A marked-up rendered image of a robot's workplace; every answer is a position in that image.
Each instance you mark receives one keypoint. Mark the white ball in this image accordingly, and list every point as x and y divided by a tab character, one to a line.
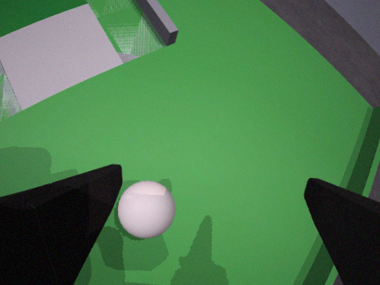
146	209

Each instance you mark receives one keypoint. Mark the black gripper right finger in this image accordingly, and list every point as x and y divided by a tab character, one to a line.
349	225

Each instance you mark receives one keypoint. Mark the green flat mat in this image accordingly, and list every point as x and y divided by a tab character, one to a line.
233	119

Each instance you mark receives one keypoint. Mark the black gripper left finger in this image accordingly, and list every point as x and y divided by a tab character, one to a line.
46	233

